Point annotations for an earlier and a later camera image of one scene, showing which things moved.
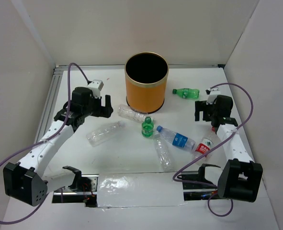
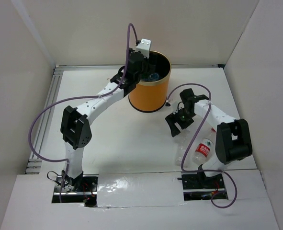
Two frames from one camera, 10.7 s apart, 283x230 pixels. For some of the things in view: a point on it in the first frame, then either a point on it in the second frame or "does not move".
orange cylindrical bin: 146,75 does not move
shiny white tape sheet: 136,189 does not move
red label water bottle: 205,145 does not move
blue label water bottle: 176,139 -> 152,77
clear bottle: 165,154 -> 181,143
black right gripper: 201,106 -> 173,118
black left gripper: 104,111 -> 145,60
